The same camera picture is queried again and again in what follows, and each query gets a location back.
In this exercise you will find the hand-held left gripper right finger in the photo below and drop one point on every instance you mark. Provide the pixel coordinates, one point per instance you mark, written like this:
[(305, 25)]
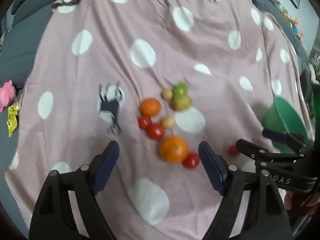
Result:
[(210, 165)]

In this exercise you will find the person's right hand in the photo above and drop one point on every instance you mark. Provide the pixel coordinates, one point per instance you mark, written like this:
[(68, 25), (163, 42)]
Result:
[(300, 203)]

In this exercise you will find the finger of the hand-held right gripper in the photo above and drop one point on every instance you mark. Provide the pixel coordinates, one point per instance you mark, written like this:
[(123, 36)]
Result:
[(282, 136), (250, 148)]

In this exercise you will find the green round fruit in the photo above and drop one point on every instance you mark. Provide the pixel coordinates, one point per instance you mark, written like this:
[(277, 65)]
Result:
[(180, 89)]

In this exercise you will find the red cherry tomato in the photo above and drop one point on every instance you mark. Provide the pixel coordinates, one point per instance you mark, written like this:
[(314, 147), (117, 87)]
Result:
[(191, 160), (155, 131), (144, 122), (233, 150)]

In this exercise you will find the small yellow round fruit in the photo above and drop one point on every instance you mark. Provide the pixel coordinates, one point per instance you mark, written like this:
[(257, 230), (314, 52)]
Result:
[(168, 122), (167, 94)]

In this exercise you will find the pink plush toy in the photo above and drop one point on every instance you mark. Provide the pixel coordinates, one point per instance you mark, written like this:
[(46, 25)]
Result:
[(6, 95)]

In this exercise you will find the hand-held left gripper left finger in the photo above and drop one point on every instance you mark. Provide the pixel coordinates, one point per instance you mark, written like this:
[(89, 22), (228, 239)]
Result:
[(108, 163)]

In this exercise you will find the small tangerine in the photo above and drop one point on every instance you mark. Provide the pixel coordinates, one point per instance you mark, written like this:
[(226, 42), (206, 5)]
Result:
[(150, 106)]

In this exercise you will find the pink white-dotted blanket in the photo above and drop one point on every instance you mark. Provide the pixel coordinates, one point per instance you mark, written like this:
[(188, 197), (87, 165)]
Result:
[(100, 55)]

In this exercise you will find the yellow snack packet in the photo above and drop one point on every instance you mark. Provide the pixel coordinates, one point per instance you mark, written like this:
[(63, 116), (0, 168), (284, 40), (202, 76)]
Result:
[(12, 121)]

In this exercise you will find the green plastic bowl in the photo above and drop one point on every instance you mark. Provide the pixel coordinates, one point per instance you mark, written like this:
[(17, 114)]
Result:
[(280, 120)]

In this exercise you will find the yellow-green round fruit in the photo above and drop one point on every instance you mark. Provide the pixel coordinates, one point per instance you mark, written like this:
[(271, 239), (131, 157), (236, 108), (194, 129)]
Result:
[(182, 103)]

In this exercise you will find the colourful plush toys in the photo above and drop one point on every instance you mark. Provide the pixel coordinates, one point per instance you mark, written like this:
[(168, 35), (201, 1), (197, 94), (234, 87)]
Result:
[(293, 22)]

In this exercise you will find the large orange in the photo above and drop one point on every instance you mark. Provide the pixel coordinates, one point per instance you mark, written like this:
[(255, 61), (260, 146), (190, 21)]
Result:
[(173, 149)]

